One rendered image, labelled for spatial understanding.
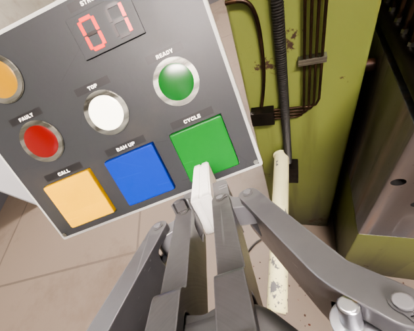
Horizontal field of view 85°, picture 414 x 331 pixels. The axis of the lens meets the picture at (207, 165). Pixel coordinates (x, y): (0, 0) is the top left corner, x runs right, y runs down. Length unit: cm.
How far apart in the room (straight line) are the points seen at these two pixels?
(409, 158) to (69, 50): 53
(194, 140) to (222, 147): 4
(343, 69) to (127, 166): 48
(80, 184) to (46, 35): 19
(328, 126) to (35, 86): 64
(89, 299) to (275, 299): 128
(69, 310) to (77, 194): 142
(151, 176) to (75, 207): 13
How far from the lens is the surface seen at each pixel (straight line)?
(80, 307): 171
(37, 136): 38
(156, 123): 31
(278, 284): 59
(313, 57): 55
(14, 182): 249
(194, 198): 16
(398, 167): 53
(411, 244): 91
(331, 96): 63
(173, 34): 31
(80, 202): 38
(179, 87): 30
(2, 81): 38
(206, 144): 30
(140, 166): 33
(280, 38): 52
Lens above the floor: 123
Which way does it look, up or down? 49 degrees down
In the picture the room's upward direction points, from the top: 29 degrees counter-clockwise
